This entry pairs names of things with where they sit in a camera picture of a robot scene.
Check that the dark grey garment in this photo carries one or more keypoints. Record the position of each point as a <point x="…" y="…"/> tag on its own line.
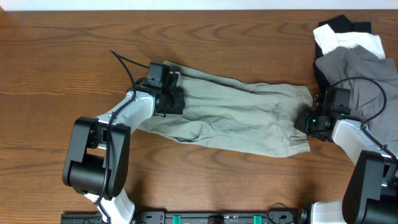
<point x="373" y="85"/>

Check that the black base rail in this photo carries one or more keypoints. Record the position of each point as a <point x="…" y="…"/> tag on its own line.
<point x="276" y="214"/>

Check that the khaki grey shorts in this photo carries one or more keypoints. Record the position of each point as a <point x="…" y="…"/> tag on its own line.
<point x="225" y="113"/>

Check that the black garment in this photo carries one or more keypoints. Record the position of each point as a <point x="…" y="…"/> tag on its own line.
<point x="339" y="24"/>

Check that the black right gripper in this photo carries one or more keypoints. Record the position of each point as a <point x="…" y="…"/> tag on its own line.
<point x="300" y="124"/>

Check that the white shirt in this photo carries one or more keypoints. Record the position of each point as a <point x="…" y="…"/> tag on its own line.
<point x="328" y="41"/>

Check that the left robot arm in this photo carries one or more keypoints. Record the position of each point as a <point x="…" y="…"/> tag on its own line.
<point x="97" y="160"/>

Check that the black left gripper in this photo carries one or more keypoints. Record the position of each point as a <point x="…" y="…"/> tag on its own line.
<point x="178" y="101"/>

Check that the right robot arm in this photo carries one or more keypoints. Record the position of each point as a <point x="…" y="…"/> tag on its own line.
<point x="371" y="195"/>

